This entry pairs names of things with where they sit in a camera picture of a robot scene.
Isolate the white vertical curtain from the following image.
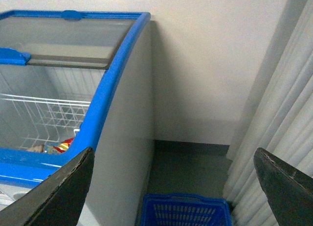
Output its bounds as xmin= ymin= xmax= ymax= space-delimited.
xmin=223 ymin=0 xmax=313 ymax=226

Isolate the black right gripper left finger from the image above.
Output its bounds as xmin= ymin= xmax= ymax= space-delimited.
xmin=0 ymin=147 xmax=95 ymax=226

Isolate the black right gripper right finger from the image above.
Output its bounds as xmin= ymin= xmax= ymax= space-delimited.
xmin=253 ymin=148 xmax=313 ymax=226

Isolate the white blue chest freezer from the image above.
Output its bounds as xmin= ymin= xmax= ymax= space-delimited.
xmin=0 ymin=11 xmax=154 ymax=226

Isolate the blue plastic shopping basket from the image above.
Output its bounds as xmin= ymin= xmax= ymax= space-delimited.
xmin=140 ymin=193 xmax=232 ymax=226

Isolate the white wire freezer basket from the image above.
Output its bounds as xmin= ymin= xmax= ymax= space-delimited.
xmin=0 ymin=93 xmax=90 ymax=150

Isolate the blue yellow drink bottle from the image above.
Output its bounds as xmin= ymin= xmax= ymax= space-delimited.
xmin=26 ymin=137 xmax=74 ymax=155

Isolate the glass sliding freezer lid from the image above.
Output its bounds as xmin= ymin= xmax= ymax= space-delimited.
xmin=0 ymin=10 xmax=135 ymax=69

